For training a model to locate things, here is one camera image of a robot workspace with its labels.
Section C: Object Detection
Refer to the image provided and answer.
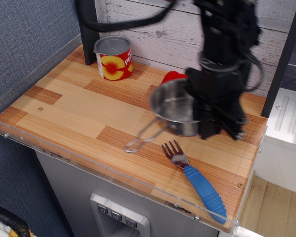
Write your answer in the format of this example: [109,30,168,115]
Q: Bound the grey toy fridge cabinet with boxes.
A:
[36,152,218,237]

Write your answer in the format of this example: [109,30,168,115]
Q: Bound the clear acrylic table guard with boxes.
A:
[0,121,256,237]

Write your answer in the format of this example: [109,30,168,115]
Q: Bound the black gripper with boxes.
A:
[185,59,251,140]

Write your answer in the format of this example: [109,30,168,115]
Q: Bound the red yellow peaches can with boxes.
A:
[93,35,133,81]

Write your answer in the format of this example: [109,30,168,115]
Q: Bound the yellow object bottom left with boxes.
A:
[8,229,33,237]

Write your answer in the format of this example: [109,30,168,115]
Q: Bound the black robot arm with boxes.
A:
[186,0,262,140]

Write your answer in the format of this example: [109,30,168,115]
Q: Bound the white toy sink unit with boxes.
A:
[254,88,296,192]

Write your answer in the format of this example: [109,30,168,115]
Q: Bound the dark grey left post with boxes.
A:
[75,0,101,66]

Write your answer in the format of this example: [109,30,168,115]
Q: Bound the red toy bell pepper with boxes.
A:
[160,71,188,86]

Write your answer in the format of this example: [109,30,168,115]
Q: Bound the black braided cable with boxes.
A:
[83,0,176,33]

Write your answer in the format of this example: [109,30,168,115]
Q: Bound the fork with blue handle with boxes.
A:
[161,140,227,225]

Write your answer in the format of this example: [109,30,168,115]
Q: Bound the small steel pot with handle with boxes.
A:
[124,78,199,153]

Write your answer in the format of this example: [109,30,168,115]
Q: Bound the dark grey right post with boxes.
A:
[261,11,296,118]

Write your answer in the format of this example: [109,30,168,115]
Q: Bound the dark grey post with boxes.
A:
[75,0,101,66]
[261,11,296,118]

